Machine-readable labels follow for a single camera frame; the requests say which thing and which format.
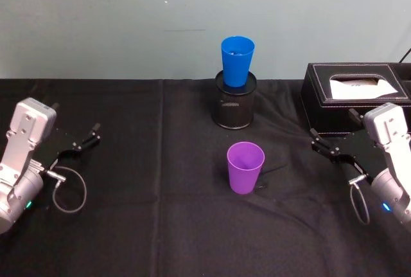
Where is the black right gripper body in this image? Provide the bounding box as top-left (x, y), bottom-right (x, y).
top-left (333, 131), bottom-right (386, 181)

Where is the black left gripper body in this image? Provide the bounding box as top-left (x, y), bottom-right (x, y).
top-left (34, 127), bottom-right (82, 171)

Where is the white tissue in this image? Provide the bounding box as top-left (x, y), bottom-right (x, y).
top-left (329, 76), bottom-right (398, 100)

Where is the black leather tissue box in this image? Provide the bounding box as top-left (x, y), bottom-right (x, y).
top-left (300, 62), bottom-right (411, 138)

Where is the purple plastic cup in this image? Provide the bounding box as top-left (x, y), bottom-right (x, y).
top-left (227, 141), bottom-right (266, 195)

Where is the black table cloth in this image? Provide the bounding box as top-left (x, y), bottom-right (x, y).
top-left (0, 78), bottom-right (411, 277)

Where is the black mesh pen holder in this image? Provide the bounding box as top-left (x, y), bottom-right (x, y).
top-left (211, 69), bottom-right (258, 130)

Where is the blue plastic cup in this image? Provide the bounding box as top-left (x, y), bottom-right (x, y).
top-left (220, 35), bottom-right (256, 87)

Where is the right gripper grey cable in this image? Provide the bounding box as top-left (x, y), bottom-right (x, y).
top-left (349, 174), bottom-right (372, 226)

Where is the gripper grey cable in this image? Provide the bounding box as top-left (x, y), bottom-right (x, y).
top-left (349, 174), bottom-right (372, 226)
top-left (44, 166), bottom-right (88, 215)

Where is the left gripper grey cable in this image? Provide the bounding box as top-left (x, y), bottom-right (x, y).
top-left (44, 166), bottom-right (88, 215)

